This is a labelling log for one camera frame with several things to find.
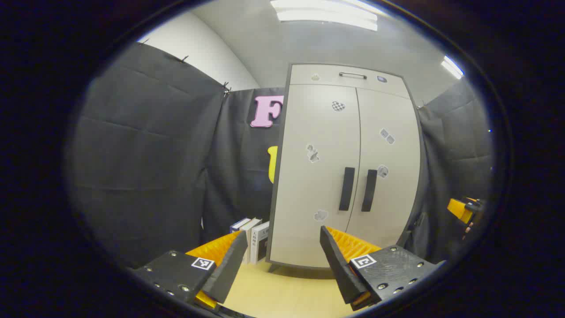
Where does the small ceiling light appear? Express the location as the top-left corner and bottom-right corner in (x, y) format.
(441, 56), (465, 80)

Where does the white and black book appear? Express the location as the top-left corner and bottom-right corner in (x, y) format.
(250, 221), (271, 265)

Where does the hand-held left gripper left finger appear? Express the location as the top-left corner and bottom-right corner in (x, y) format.
(132, 230), (249, 310)

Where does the long ceiling light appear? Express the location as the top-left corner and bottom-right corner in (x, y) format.
(270, 0), (378, 31)

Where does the grey double-door shoe cabinet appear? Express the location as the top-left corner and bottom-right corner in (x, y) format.
(266, 63), (425, 271)

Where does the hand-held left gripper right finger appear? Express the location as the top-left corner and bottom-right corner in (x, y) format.
(320, 226), (444, 312)

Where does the black backdrop cloth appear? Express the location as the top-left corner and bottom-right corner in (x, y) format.
(71, 42), (495, 270)

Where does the black right door handle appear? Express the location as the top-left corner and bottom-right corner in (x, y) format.
(361, 169), (378, 212)

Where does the white spine book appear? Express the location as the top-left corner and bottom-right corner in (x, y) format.
(241, 218), (262, 265)

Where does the grey cabinet door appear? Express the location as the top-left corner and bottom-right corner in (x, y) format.
(269, 84), (362, 269)
(346, 87), (421, 248)

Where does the grey cabinet drawer front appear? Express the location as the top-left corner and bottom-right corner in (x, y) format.
(290, 64), (411, 98)

